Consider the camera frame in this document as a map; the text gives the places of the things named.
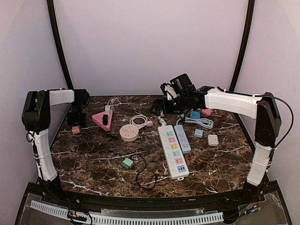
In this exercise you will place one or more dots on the black frame post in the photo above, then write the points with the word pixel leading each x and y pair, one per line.
pixel 243 45
pixel 58 44

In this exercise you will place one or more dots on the white cube charger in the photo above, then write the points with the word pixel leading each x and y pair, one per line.
pixel 213 140

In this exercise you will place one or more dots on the pink plug adapter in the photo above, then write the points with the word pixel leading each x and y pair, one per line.
pixel 206 112

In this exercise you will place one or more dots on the white slotted cable duct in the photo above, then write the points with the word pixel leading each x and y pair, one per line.
pixel 117 217

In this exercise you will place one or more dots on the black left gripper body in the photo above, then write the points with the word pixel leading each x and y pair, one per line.
pixel 76 118

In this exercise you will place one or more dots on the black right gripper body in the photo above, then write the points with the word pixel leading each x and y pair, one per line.
pixel 174 108

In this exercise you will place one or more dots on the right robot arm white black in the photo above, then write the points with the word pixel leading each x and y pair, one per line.
pixel 262 108

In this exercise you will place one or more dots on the pink triangular power socket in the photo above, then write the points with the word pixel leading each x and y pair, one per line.
pixel 97 119

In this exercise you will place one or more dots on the pink round power socket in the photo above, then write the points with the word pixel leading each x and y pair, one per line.
pixel 129 132

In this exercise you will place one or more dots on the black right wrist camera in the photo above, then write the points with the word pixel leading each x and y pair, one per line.
pixel 179 86

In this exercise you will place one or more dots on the blue plug adapter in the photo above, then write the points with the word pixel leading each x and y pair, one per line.
pixel 195 115

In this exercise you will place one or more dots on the black plug adapter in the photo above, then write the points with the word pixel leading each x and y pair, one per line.
pixel 105 119

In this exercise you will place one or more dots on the green plug adapter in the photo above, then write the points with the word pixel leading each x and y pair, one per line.
pixel 127 163

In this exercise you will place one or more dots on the small pink cube plug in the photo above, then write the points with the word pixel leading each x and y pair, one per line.
pixel 76 129

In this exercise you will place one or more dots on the grey-blue charger block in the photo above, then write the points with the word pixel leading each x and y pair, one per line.
pixel 198 133

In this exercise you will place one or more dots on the black right frame post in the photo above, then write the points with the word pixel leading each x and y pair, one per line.
pixel 243 45

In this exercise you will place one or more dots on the white multicolour power strip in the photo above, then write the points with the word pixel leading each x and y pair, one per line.
pixel 177 166

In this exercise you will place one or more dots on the grey-blue power strip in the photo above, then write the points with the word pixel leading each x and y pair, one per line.
pixel 180 132

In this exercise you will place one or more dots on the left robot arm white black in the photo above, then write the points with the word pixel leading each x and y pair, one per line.
pixel 36 117

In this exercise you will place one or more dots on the black front table rail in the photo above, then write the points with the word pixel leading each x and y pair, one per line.
pixel 227 201

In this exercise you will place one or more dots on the black left frame post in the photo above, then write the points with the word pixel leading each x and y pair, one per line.
pixel 58 44

